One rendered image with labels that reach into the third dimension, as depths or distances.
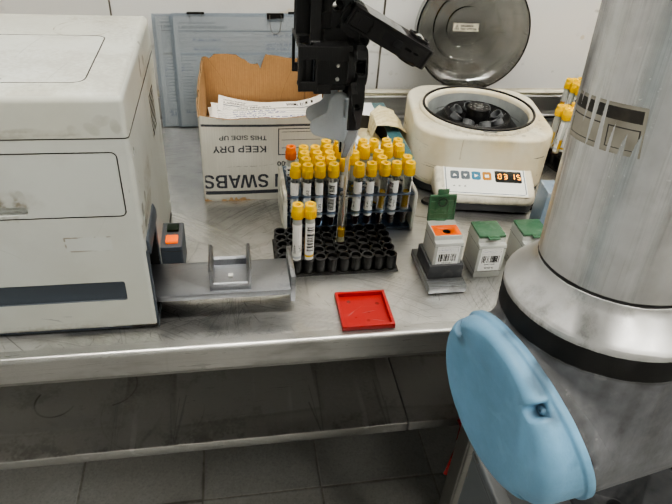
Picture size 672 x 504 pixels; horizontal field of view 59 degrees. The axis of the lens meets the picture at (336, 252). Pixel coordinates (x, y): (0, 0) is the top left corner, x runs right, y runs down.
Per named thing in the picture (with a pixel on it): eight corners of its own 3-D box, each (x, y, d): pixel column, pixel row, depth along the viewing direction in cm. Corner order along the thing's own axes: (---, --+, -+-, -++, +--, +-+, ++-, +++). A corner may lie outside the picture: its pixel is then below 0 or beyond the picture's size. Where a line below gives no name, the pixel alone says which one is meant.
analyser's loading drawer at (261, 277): (128, 311, 73) (121, 277, 70) (134, 277, 78) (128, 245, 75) (295, 301, 77) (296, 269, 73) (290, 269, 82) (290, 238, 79)
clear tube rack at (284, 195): (283, 236, 91) (283, 196, 87) (277, 202, 99) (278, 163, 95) (412, 231, 95) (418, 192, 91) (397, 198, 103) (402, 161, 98)
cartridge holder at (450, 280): (427, 295, 82) (431, 274, 80) (410, 256, 89) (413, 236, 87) (465, 292, 83) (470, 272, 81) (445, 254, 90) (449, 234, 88)
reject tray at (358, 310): (342, 331, 75) (343, 327, 75) (334, 296, 81) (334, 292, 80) (395, 328, 76) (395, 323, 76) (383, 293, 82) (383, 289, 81)
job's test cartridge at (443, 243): (429, 277, 83) (436, 239, 80) (420, 256, 87) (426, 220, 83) (457, 275, 84) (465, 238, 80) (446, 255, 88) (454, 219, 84)
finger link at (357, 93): (340, 120, 76) (344, 50, 71) (354, 120, 76) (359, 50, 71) (347, 135, 72) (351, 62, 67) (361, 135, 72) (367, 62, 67)
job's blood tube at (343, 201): (335, 255, 88) (339, 197, 82) (334, 250, 89) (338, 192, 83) (344, 255, 88) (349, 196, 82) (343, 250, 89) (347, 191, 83)
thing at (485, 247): (472, 278, 86) (482, 239, 82) (461, 258, 90) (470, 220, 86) (498, 276, 87) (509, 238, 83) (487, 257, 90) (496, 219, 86)
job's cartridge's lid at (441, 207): (431, 190, 81) (430, 189, 81) (427, 222, 83) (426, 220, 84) (458, 189, 82) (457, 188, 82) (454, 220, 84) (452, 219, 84)
